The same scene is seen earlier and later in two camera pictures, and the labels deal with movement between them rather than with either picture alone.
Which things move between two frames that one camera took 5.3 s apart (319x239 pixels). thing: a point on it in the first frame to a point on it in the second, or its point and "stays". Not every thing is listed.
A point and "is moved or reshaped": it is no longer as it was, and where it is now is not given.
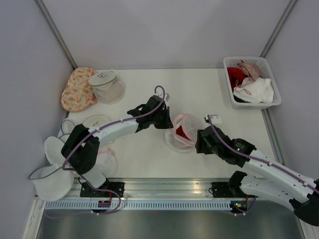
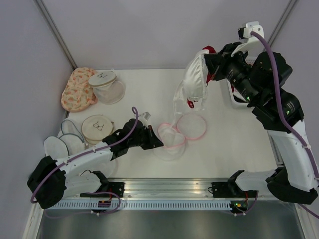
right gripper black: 200,145 to 224,58
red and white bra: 180,131 to 197,78
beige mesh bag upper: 109,89 stays
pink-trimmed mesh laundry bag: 178,143 is moved or reshaped
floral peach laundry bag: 78,94 stays
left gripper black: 167,124 to 153,140
